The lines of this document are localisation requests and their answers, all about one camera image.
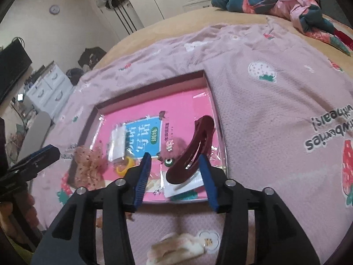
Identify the black television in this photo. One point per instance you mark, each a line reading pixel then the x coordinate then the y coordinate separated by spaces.
pixel 11 69

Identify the round wall clock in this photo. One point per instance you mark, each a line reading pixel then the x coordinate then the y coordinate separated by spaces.
pixel 54 9

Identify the maroon snap hair clip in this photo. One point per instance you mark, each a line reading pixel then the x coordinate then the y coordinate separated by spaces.
pixel 198 143

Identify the white tag card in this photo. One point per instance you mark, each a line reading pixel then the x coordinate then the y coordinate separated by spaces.
pixel 187 190

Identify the person's left hand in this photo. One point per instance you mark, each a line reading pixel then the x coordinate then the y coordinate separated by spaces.
pixel 29 203

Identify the pink fuzzy monster hair clip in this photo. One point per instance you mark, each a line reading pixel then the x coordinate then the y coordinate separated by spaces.
pixel 176 149

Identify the tan bed blanket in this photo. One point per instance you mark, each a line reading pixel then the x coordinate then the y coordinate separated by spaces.
pixel 179 24

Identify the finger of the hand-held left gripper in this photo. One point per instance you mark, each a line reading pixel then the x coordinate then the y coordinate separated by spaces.
pixel 41 156
pixel 16 180

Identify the purple strawberry printed bedsheet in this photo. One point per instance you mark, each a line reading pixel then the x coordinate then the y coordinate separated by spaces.
pixel 262 116

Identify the yellow hoop earrings packet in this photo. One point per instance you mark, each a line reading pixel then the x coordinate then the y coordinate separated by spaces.
pixel 125 167

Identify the white drawer cabinet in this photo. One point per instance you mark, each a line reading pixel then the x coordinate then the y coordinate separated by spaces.
pixel 49 88

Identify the dark clothes pile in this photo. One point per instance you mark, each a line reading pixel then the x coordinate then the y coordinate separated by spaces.
pixel 74 76

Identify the grey chair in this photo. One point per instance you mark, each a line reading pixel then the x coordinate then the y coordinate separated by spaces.
pixel 35 132

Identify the white hair claw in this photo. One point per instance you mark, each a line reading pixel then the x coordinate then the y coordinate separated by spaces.
pixel 171 248

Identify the pink book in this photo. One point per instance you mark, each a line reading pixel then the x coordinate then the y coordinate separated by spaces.
pixel 179 110

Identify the beige dotted bow scrunchie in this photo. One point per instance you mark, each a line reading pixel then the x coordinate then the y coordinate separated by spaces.
pixel 88 165

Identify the black bag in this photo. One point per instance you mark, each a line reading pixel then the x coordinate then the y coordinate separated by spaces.
pixel 91 56

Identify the clear packet with white card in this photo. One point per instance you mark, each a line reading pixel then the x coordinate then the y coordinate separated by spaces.
pixel 118 143

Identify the dark brown cardboard box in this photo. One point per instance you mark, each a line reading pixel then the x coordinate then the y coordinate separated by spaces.
pixel 82 132

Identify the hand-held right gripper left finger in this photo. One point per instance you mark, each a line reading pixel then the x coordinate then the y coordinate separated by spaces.
pixel 142 176

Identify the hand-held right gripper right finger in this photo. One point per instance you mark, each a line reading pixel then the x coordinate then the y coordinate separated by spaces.
pixel 208 182

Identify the pearl earrings packet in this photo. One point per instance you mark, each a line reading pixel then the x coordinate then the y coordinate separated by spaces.
pixel 153 186

